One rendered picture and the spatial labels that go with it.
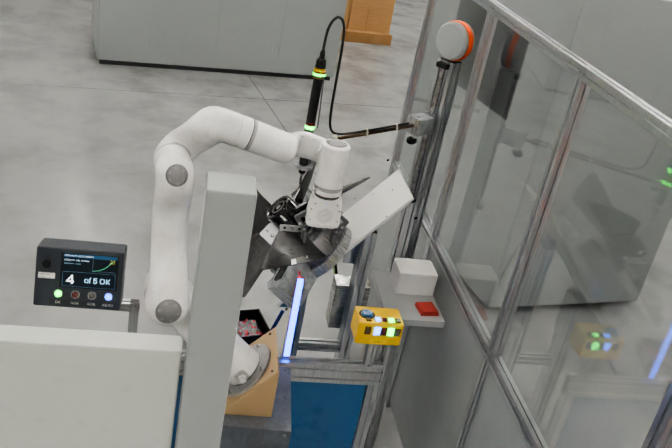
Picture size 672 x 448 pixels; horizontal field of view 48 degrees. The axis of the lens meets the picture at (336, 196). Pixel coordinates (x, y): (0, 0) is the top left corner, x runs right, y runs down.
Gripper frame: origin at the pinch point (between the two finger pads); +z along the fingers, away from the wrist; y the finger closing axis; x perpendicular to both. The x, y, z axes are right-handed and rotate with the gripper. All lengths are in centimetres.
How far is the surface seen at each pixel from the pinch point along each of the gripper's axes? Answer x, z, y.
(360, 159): 411, 147, 111
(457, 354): 31, 64, 71
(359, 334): 9.0, 41.0, 22.5
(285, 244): 37.5, 24.7, -3.4
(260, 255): 52, 39, -10
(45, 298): 6, 33, -79
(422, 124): 81, -11, 50
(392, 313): 16, 36, 35
